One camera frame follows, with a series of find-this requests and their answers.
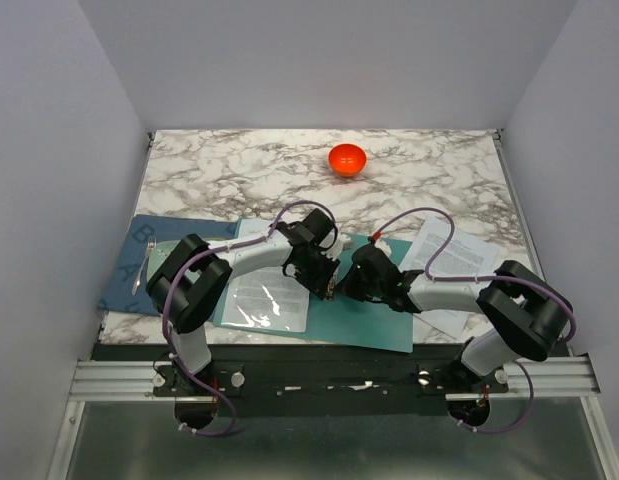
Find teal file folder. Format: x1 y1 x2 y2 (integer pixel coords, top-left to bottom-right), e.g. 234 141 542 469
208 217 415 354

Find single printed paper sheet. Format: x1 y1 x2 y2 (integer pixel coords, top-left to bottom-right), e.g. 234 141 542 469
219 218 311 334

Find printed white paper sheets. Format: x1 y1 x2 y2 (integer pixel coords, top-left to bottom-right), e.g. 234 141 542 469
399 217 499 340

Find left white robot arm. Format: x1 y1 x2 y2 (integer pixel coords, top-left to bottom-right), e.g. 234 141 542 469
146 203 340 395

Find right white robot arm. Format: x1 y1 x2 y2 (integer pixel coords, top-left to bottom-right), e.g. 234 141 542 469
336 243 575 392

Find orange plastic bowl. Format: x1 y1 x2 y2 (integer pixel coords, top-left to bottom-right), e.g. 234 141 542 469
328 143 367 177

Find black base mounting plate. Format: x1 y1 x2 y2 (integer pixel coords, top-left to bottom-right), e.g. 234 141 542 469
90 344 522 425

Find pale green divided plate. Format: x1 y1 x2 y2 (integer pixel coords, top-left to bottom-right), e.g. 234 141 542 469
146 240 179 281

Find silver metal fork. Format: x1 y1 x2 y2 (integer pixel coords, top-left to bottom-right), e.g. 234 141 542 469
132 236 157 295

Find blue lettered placemat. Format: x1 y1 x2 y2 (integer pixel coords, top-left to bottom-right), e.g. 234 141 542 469
97 215 237 315

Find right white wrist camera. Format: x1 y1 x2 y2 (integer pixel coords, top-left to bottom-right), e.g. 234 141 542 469
375 239 392 257

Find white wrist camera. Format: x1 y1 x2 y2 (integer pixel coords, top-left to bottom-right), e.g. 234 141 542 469
320 232 355 259
375 239 392 257

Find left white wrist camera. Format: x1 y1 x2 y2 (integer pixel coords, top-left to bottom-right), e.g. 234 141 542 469
320 232 355 259

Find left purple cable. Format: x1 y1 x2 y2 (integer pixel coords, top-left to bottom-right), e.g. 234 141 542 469
161 200 340 437

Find purple cable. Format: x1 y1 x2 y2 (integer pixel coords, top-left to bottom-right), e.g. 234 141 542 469
161 200 340 437
371 207 578 435

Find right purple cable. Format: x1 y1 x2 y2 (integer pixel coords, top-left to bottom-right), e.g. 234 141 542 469
371 207 578 435

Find aluminium extrusion rail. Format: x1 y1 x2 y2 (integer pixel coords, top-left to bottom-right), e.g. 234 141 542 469
47 356 619 479

